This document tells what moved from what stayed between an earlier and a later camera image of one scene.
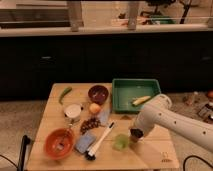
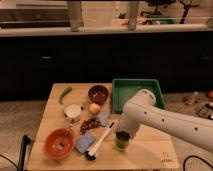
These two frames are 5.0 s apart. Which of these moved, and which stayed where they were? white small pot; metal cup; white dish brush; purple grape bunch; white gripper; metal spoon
Moved: white gripper; metal cup
Stayed: metal spoon; white dish brush; purple grape bunch; white small pot
